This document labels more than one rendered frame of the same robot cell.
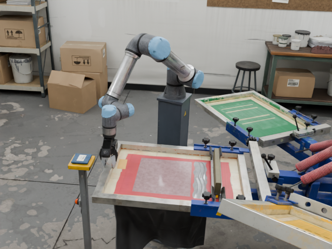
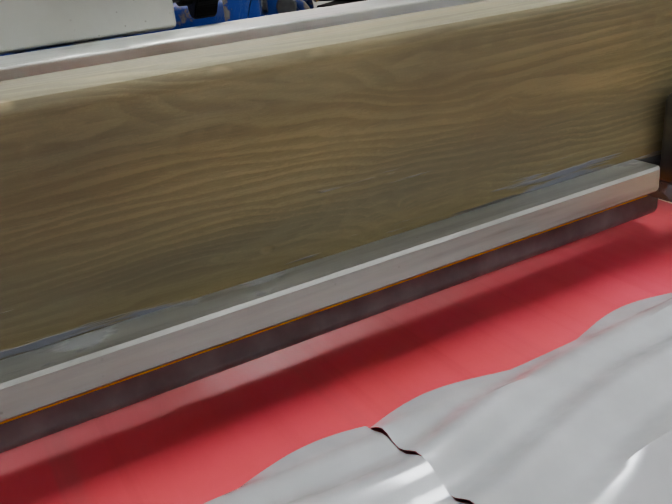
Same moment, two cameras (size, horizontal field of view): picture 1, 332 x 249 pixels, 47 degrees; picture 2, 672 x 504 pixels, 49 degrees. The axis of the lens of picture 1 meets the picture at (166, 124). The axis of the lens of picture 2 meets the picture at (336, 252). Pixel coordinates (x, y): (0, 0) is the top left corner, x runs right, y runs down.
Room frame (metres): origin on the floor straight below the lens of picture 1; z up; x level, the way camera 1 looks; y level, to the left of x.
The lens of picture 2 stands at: (1.88, -0.09, 1.10)
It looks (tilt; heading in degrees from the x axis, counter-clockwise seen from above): 25 degrees down; 238
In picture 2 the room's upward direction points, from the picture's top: 5 degrees counter-clockwise
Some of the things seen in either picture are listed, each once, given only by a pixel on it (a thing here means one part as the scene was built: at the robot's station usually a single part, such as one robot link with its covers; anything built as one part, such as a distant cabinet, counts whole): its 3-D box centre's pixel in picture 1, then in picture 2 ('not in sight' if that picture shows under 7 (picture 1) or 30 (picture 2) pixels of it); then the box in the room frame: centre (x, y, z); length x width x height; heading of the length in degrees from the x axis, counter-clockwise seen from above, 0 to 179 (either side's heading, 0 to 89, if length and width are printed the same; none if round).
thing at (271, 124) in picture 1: (267, 112); not in sight; (2.53, -0.72, 1.05); 1.08 x 0.61 x 0.23; 26
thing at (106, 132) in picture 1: (108, 129); not in sight; (1.84, 0.31, 1.22); 0.08 x 0.08 x 0.05
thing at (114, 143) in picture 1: (109, 142); not in sight; (1.85, 0.30, 1.14); 0.09 x 0.08 x 0.12; 176
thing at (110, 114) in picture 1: (109, 116); not in sight; (1.84, 0.30, 1.30); 0.09 x 0.08 x 0.11; 137
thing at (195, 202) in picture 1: (222, 209); not in sight; (1.50, -0.28, 0.98); 0.30 x 0.05 x 0.07; 86
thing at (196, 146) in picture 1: (218, 152); not in sight; (2.05, -0.32, 0.98); 0.30 x 0.05 x 0.07; 86
